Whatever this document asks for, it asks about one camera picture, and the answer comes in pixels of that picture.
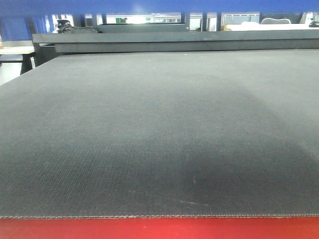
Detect white side table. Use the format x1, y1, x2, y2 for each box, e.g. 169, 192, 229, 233
0, 46, 35, 75

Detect red conveyor front edge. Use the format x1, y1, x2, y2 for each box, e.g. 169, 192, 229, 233
0, 217, 319, 239

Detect black table frame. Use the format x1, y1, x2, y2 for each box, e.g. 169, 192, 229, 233
32, 27, 319, 78

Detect black conveyor belt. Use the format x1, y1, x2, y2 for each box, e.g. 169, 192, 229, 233
0, 49, 319, 218

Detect blue plastic bin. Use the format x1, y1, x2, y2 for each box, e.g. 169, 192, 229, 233
0, 0, 319, 42

